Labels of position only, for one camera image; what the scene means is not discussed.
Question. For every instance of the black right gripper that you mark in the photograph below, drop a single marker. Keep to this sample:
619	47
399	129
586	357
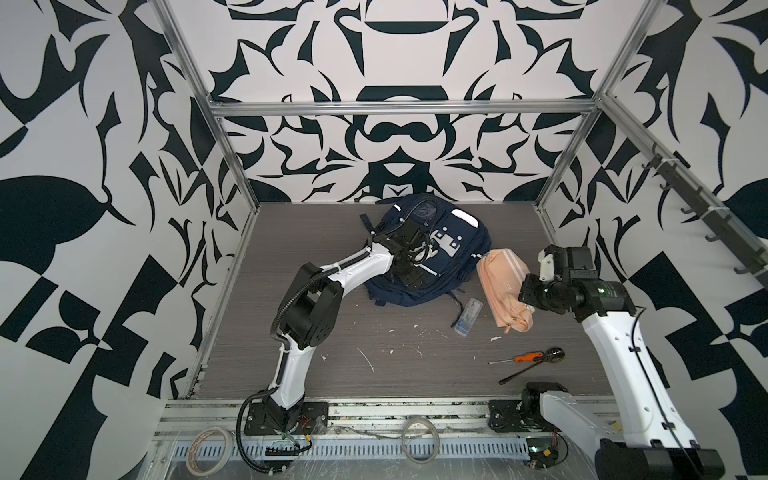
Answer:
528	291

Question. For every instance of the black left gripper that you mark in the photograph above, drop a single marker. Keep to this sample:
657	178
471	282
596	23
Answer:
410	280

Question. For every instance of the navy blue student backpack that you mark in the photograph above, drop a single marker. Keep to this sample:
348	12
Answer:
461	241

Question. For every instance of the pink striped pencil pouch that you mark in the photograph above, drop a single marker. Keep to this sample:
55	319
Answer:
501	274

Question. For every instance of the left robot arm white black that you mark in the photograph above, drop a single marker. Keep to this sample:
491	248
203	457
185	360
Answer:
308	312

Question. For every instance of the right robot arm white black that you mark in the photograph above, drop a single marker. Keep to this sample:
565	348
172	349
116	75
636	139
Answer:
654	442

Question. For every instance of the clear plastic pencil case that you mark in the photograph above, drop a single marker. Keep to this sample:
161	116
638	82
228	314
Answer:
466	320

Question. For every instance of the roll of clear tape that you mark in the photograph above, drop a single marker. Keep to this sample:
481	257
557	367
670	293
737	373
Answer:
209	452

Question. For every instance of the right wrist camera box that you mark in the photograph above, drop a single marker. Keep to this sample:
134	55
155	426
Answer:
547	267

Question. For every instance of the black handled screwdriver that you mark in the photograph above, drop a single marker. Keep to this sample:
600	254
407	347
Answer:
552	355

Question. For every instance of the orange handled screwdriver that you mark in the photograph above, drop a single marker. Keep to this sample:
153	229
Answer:
524	358

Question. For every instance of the black wall hook rail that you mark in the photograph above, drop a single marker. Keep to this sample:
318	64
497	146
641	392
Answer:
700	203

